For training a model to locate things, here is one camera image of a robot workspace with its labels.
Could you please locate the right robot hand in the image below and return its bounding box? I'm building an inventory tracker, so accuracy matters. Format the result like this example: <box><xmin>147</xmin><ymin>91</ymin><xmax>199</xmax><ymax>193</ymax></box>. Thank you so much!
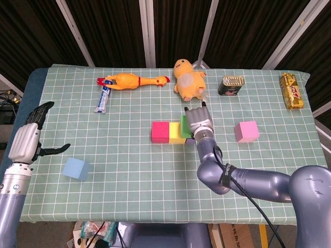
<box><xmin>184</xmin><ymin>102</ymin><xmax>215</xmax><ymax>139</ymax></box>

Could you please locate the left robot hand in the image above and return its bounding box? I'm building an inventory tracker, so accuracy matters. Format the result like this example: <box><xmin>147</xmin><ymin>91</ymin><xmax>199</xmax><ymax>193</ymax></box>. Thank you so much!
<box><xmin>8</xmin><ymin>101</ymin><xmax>71</xmax><ymax>165</ymax></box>

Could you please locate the green foam cube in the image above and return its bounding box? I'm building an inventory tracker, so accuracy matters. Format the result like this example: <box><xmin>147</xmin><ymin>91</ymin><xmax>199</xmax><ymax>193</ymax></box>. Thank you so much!
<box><xmin>179</xmin><ymin>115</ymin><xmax>193</xmax><ymax>139</ymax></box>

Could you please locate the yellow foam cube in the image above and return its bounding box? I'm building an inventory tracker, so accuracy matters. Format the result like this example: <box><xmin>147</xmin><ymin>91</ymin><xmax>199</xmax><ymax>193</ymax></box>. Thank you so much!
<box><xmin>168</xmin><ymin>122</ymin><xmax>187</xmax><ymax>145</ymax></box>

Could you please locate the magenta red foam cube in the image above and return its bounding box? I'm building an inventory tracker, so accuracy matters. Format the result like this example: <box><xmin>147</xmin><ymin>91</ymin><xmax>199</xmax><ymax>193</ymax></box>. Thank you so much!
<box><xmin>151</xmin><ymin>121</ymin><xmax>171</xmax><ymax>144</ymax></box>

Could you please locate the light blue foam cube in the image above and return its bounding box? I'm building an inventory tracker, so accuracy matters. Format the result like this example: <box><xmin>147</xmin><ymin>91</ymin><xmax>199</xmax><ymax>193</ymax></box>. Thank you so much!
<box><xmin>62</xmin><ymin>158</ymin><xmax>91</xmax><ymax>181</ymax></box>

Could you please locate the black electronics box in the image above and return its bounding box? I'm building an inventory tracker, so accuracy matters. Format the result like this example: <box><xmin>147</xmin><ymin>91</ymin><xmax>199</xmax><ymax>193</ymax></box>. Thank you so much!
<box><xmin>0</xmin><ymin>104</ymin><xmax>19</xmax><ymax>125</ymax></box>

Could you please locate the yellow plush toy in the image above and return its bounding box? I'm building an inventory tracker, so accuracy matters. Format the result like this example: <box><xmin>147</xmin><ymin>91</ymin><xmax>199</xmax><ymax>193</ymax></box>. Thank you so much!
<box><xmin>173</xmin><ymin>58</ymin><xmax>207</xmax><ymax>103</ymax></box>

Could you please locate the dark green meat can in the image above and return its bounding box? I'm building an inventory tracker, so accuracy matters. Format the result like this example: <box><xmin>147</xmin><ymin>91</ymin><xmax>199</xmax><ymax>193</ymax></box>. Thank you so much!
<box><xmin>217</xmin><ymin>75</ymin><xmax>246</xmax><ymax>97</ymax></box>

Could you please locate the pink foam cube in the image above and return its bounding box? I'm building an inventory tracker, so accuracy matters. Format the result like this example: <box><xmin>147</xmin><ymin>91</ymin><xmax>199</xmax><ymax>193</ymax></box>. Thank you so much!
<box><xmin>234</xmin><ymin>120</ymin><xmax>260</xmax><ymax>144</ymax></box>

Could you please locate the blue table pad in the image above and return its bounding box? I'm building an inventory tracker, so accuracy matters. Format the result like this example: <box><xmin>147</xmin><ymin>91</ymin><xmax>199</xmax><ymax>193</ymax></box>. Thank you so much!
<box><xmin>0</xmin><ymin>67</ymin><xmax>50</xmax><ymax>181</ymax></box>

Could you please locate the orange rubber chicken toy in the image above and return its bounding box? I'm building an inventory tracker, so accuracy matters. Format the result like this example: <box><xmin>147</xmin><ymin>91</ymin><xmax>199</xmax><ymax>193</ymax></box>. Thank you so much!
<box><xmin>97</xmin><ymin>73</ymin><xmax>171</xmax><ymax>91</ymax></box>

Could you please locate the green checkered tablecloth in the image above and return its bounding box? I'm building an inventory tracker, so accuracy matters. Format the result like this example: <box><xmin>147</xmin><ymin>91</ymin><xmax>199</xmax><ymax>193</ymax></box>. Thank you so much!
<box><xmin>11</xmin><ymin>64</ymin><xmax>331</xmax><ymax>228</ymax></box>

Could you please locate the white blue toothpaste tube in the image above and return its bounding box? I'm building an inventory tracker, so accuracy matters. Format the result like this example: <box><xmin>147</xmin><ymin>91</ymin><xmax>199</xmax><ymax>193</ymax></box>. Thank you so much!
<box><xmin>94</xmin><ymin>79</ymin><xmax>112</xmax><ymax>114</ymax></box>

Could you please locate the gold snack package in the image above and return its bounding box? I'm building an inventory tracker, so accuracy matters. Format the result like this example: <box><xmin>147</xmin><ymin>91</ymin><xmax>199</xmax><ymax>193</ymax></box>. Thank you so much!
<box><xmin>279</xmin><ymin>72</ymin><xmax>305</xmax><ymax>111</ymax></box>

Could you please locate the colourful snack bag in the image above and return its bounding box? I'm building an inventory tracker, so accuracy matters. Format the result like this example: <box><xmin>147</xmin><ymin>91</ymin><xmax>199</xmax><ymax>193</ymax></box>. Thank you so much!
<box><xmin>72</xmin><ymin>221</ymin><xmax>118</xmax><ymax>248</ymax></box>

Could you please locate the brown cardboard box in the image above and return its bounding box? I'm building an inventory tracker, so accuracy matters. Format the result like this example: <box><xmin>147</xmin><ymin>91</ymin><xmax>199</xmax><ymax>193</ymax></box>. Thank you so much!
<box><xmin>208</xmin><ymin>223</ymin><xmax>255</xmax><ymax>248</ymax></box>

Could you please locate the grey-blue robot torso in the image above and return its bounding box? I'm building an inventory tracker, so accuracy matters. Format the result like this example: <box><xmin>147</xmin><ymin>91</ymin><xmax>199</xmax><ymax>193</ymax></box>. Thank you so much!
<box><xmin>121</xmin><ymin>222</ymin><xmax>212</xmax><ymax>248</ymax></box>

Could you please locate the black velcro cable strap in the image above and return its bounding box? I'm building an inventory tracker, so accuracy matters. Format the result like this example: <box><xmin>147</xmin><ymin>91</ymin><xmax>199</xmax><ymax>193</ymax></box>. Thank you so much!
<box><xmin>218</xmin><ymin>163</ymin><xmax>235</xmax><ymax>187</ymax></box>

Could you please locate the white metal frame post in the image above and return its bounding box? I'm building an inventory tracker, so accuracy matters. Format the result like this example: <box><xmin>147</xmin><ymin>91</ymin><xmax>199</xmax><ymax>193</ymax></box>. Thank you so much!
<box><xmin>312</xmin><ymin>101</ymin><xmax>331</xmax><ymax>117</ymax></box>
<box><xmin>192</xmin><ymin>0</ymin><xmax>219</xmax><ymax>69</ymax></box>
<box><xmin>55</xmin><ymin>0</ymin><xmax>95</xmax><ymax>67</ymax></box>
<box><xmin>314</xmin><ymin>118</ymin><xmax>331</xmax><ymax>142</ymax></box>
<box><xmin>262</xmin><ymin>0</ymin><xmax>323</xmax><ymax>70</ymax></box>
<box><xmin>139</xmin><ymin>0</ymin><xmax>157</xmax><ymax>68</ymax></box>
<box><xmin>0</xmin><ymin>73</ymin><xmax>24</xmax><ymax>97</ymax></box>

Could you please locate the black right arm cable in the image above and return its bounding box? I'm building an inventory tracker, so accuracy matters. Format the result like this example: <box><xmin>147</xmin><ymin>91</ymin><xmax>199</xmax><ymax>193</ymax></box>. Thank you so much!
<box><xmin>213</xmin><ymin>146</ymin><xmax>282</xmax><ymax>248</ymax></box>

